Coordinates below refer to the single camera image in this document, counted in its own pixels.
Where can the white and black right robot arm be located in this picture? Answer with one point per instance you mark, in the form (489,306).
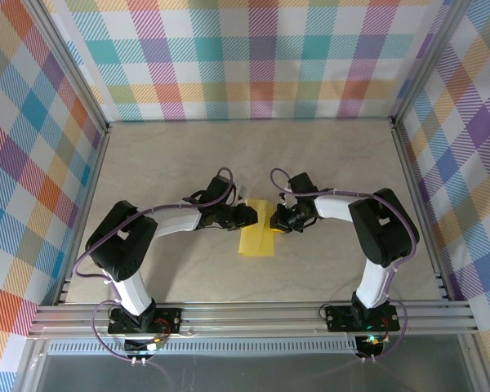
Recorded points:
(375,286)

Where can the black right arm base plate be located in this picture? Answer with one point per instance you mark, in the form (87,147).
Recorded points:
(339,318)

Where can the aluminium left corner post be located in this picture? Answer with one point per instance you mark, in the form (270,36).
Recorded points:
(70,61)

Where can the aluminium front rail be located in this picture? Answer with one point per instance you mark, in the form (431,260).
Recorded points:
(249,318)

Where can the aluminium rail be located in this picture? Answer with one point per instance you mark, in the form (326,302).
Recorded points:
(88,204)
(249,120)
(249,318)
(408,171)

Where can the yellow paper sheet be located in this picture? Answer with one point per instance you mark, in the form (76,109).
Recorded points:
(253,245)

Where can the aluminium left side rail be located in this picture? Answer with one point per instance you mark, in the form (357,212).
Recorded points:
(88,204)

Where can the aluminium corner post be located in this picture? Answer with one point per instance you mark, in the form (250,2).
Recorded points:
(426,61)
(70,61)

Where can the black right connector bracket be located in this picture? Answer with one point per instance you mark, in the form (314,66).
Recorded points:
(371,347)

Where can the black connector bracket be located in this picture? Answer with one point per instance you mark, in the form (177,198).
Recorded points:
(139,346)
(371,347)

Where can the aluminium back rail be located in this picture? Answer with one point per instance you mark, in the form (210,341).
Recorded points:
(249,120)

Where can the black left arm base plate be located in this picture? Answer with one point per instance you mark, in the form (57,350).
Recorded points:
(171,318)

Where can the aluminium right corner post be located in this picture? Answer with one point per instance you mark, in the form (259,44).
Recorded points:
(426,61)

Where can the grey metal panel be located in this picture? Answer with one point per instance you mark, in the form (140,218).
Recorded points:
(269,375)

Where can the aluminium lower frame bar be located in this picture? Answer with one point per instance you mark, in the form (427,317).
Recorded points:
(30,367)
(473,367)

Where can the black left connector bracket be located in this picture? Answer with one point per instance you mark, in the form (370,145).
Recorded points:
(139,346)

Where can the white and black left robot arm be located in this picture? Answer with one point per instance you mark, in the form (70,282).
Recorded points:
(132,292)

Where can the aluminium right side rail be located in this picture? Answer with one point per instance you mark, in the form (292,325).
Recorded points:
(408,171)

